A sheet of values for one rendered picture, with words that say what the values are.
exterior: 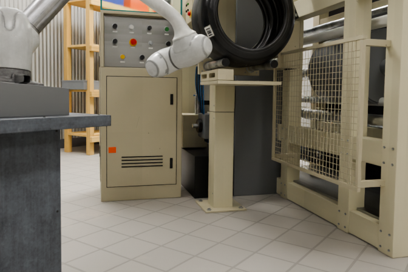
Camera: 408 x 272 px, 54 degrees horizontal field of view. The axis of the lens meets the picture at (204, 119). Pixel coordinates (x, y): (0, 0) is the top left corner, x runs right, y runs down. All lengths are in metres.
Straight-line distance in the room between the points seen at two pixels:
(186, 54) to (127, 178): 1.39
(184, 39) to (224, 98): 0.98
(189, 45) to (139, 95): 1.20
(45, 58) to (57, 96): 3.97
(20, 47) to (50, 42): 4.00
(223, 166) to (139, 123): 0.64
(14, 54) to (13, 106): 0.19
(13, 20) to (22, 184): 0.54
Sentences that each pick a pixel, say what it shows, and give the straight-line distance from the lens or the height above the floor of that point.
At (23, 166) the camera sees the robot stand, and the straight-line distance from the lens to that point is 1.45.
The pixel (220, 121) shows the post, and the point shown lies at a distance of 2.51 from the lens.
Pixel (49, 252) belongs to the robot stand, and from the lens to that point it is 1.58.
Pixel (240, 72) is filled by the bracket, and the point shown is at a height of 0.87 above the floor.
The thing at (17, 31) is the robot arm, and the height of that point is 0.93.
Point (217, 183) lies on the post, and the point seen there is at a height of 0.17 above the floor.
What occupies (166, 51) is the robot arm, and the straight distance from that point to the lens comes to 1.67.
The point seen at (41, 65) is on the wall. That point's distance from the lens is 5.39.
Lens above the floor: 0.73
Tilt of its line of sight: 4 degrees down
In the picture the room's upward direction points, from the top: 1 degrees clockwise
